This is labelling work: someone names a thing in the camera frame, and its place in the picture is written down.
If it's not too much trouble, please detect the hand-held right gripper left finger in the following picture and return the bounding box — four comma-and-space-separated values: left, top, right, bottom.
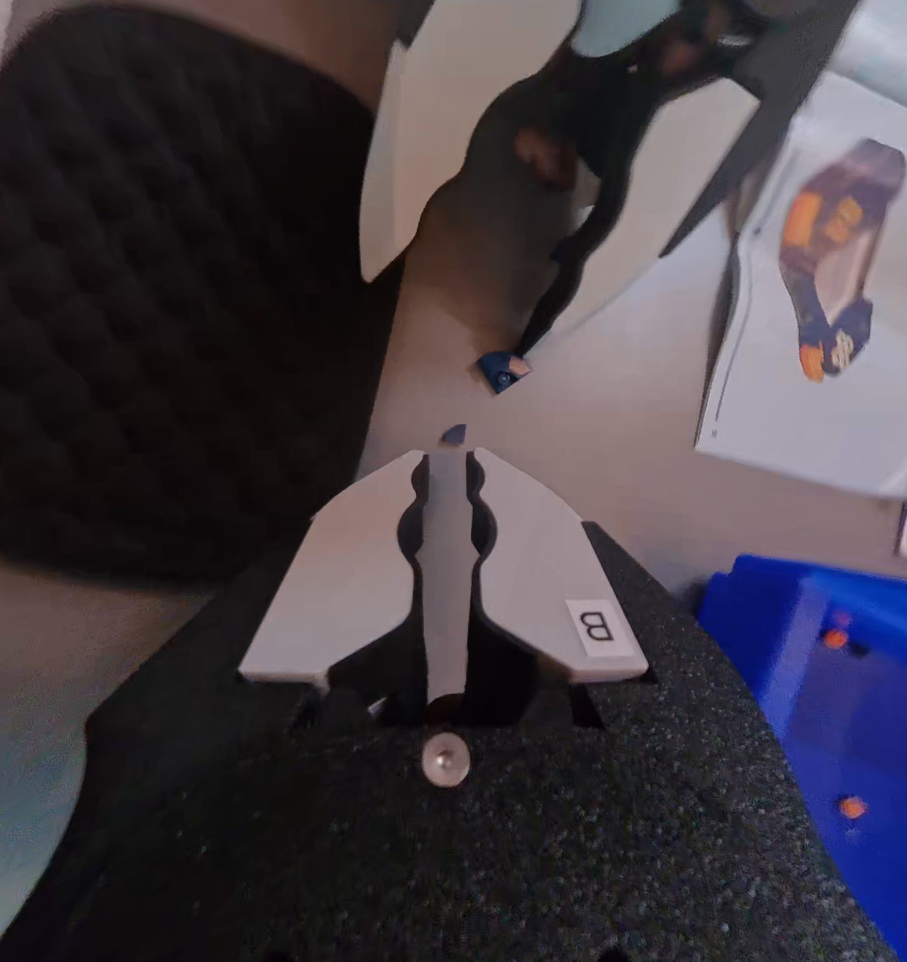
239, 449, 430, 692

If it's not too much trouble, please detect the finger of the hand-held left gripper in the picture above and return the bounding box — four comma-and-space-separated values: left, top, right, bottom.
515, 75, 763, 358
359, 0, 584, 283

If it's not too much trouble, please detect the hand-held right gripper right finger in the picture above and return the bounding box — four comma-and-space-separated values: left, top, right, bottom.
465, 447, 650, 685

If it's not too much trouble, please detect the dark blue quarter-round brick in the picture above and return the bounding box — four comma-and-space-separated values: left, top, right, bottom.
476, 348, 535, 397

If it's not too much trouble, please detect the blue plastic bin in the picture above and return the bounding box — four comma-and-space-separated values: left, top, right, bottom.
696, 554, 907, 962

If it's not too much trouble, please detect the person's left hand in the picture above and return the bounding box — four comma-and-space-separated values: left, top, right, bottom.
514, 124, 575, 189

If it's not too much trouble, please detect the open instruction booklet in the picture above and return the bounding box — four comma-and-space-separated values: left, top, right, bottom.
694, 71, 907, 503

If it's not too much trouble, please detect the black padded armrest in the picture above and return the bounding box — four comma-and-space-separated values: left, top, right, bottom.
0, 6, 403, 581

